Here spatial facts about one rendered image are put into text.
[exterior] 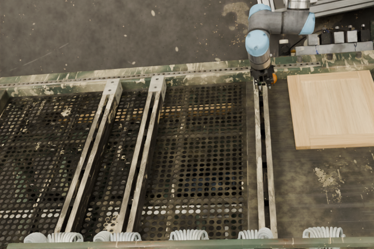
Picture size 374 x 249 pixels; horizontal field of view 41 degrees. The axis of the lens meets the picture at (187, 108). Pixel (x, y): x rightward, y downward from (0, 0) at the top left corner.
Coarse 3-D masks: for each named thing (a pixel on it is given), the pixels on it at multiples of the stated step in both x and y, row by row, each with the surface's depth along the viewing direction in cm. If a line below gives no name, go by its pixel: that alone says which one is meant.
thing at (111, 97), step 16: (112, 80) 243; (112, 96) 232; (96, 112) 224; (112, 112) 229; (96, 128) 217; (96, 144) 207; (80, 160) 200; (96, 160) 203; (80, 176) 195; (80, 192) 186; (64, 208) 181; (80, 208) 183; (64, 224) 177; (80, 224) 182; (32, 240) 151
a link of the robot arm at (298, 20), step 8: (288, 0) 166; (296, 0) 163; (304, 0) 163; (288, 8) 166; (296, 8) 164; (304, 8) 164; (288, 16) 166; (296, 16) 164; (304, 16) 165; (312, 16) 165; (288, 24) 166; (296, 24) 165; (304, 24) 165; (312, 24) 164; (280, 32) 168; (288, 32) 168; (296, 32) 167; (304, 32) 167; (312, 32) 167
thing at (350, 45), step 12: (312, 36) 244; (324, 36) 243; (336, 36) 242; (348, 36) 241; (360, 36) 241; (288, 48) 243; (300, 48) 247; (312, 48) 246; (324, 48) 245; (336, 48) 245; (348, 48) 244; (360, 48) 243; (372, 48) 242
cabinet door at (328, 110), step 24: (336, 72) 231; (360, 72) 228; (312, 96) 220; (336, 96) 218; (360, 96) 215; (312, 120) 208; (336, 120) 206; (360, 120) 204; (312, 144) 196; (336, 144) 194; (360, 144) 193
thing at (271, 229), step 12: (264, 96) 216; (264, 108) 209; (264, 120) 204; (264, 132) 201; (264, 144) 198; (264, 156) 188; (264, 168) 187; (264, 180) 183; (264, 192) 174; (264, 204) 173; (264, 216) 166; (264, 228) 143; (276, 228) 161
